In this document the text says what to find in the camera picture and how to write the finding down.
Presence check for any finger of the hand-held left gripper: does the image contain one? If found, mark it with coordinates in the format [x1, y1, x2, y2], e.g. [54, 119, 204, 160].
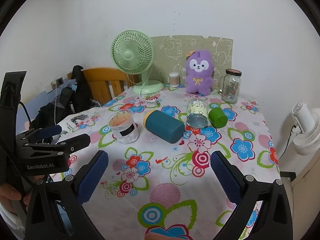
[16, 124, 63, 141]
[17, 133, 91, 158]

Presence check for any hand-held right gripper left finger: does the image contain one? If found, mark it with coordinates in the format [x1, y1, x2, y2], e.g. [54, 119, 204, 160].
[24, 150, 109, 240]

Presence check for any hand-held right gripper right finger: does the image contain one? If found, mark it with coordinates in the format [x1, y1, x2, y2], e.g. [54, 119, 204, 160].
[210, 151, 293, 240]

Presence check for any green plastic cup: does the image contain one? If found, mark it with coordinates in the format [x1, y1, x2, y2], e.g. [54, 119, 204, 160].
[208, 107, 228, 128]

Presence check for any printed glass cup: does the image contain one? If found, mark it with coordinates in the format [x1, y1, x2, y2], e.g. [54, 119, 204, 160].
[186, 98, 209, 128]

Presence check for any teal cup with yellow rim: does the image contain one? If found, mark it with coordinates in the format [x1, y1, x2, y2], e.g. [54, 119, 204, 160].
[143, 110, 186, 144]

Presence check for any person's left hand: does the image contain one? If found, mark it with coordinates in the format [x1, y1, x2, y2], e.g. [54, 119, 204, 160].
[0, 182, 34, 208]

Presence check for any dark clothes pile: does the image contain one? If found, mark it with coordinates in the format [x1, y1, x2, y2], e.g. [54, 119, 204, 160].
[32, 102, 73, 131]

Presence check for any white printed shirt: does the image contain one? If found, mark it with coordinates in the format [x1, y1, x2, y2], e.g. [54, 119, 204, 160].
[58, 109, 102, 142]

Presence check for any black bag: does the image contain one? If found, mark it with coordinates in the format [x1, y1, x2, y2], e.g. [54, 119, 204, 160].
[59, 65, 95, 113]

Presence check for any floral tablecloth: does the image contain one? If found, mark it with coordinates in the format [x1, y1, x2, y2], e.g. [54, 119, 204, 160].
[50, 84, 281, 240]

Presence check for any person's white clothing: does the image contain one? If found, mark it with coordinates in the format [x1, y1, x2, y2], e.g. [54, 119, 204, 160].
[0, 201, 27, 240]

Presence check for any beige cabinet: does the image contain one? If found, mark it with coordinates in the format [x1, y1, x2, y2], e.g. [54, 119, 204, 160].
[290, 154, 320, 188]

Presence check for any glass jar with lid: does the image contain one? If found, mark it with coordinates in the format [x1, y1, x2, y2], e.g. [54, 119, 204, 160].
[219, 69, 242, 104]

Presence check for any white standing fan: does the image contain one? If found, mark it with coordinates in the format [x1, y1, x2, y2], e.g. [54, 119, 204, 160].
[291, 101, 320, 157]

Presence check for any green desk fan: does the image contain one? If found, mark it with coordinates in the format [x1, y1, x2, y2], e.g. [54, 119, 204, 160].
[111, 30, 165, 95]

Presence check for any purple plush toy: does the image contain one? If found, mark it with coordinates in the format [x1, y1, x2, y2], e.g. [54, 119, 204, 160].
[185, 50, 215, 96]

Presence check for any cotton swab container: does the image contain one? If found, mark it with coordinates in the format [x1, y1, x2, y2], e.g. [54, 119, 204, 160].
[169, 72, 181, 88]

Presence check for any white hanging cable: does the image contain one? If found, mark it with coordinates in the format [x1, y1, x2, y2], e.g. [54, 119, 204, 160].
[53, 80, 60, 126]

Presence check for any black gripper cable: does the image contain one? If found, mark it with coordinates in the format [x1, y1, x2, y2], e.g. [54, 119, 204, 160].
[18, 101, 32, 130]

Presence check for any black fan cable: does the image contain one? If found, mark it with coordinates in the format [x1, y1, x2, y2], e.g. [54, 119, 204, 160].
[280, 123, 298, 158]

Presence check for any green fan power cord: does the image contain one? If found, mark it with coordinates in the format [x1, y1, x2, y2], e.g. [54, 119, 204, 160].
[127, 73, 162, 107]

